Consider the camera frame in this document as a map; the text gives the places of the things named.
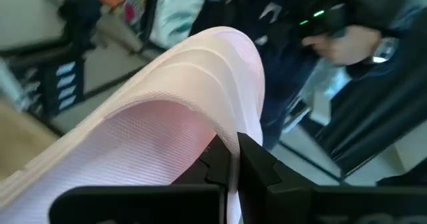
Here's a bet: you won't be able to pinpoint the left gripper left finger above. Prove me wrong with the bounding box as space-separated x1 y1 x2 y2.
49 135 234 224

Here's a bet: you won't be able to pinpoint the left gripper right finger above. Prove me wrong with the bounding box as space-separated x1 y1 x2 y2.
236 132 427 224

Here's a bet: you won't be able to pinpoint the pink rubber slide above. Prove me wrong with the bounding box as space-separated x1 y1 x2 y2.
0 25 266 224

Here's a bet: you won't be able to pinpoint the person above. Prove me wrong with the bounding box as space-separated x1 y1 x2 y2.
186 0 427 185

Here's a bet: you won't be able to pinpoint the black rack white labels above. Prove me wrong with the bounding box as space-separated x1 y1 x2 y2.
39 59 84 118

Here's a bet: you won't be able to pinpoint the person's hand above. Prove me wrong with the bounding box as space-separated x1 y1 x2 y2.
302 25 382 67

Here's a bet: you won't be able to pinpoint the silver wristwatch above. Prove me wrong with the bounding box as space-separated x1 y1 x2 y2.
370 36 400 65

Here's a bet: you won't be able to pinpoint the light blue cloth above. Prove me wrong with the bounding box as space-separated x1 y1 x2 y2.
149 0 209 51

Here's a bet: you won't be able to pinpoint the black leader gripper handle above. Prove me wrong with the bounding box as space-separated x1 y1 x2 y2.
263 0 356 48

